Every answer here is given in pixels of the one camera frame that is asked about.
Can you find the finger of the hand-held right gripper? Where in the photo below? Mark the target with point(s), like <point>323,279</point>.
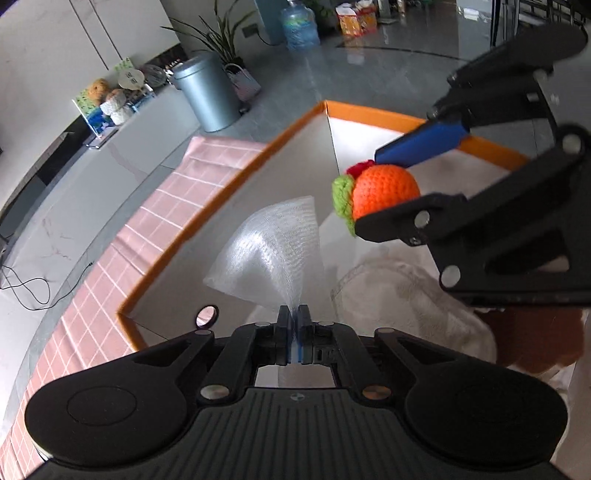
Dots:
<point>425,143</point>
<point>392,226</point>

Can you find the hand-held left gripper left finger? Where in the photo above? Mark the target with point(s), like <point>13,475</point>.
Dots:
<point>285,332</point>

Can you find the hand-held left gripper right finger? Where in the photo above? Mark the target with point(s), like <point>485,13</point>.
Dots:
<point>304,332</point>

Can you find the orange crochet fruit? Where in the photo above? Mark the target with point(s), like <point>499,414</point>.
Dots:
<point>383,189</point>

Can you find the white fluffy cloth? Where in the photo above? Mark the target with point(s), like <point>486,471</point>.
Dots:
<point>397,295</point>

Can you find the clear mesh plastic bag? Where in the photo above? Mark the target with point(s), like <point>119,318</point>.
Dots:
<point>277,249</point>

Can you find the orange cardboard box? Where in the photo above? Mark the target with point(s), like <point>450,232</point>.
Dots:
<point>277,184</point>

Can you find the orange sponge block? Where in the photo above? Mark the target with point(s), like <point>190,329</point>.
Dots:
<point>531,337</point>

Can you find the blue water bottle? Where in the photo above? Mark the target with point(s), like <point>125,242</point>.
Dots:
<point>300,25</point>

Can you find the pink checked tablecloth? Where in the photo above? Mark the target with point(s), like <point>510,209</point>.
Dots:
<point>161,212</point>

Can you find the woven basket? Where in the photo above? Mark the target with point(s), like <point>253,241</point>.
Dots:
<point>244,83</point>

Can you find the grey metal trash can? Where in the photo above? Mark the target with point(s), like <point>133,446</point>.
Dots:
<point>207,92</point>

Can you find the tall leafy potted plant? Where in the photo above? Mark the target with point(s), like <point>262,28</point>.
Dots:
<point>217,32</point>

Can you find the white marble TV cabinet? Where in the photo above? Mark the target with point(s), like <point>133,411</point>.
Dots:
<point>92,184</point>

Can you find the teddy bear on stand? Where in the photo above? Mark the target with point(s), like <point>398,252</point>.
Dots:
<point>117,108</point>

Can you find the crochet toys display box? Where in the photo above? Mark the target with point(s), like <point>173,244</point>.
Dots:
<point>90,115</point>

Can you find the white round fan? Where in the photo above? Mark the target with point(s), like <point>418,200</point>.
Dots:
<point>131,79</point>

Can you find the brown teddy bear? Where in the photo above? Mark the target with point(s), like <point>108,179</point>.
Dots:
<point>99,90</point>

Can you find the wall socket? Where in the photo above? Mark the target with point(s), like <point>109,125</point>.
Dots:
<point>251,31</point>

